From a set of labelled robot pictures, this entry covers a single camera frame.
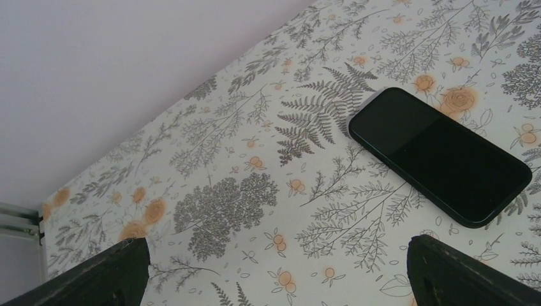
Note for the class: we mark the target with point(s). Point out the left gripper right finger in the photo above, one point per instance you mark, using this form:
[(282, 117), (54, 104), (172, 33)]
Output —
[(441, 275)]

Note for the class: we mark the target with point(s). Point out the left aluminium corner post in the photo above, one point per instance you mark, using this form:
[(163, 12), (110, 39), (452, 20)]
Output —
[(22, 242)]

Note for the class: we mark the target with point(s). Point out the black phone on mat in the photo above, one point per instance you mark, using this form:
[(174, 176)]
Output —
[(469, 178)]

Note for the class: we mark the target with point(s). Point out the floral patterned mat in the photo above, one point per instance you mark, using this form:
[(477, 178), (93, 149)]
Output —
[(249, 190)]

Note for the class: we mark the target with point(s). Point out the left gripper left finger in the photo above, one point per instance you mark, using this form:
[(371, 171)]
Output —
[(116, 276)]

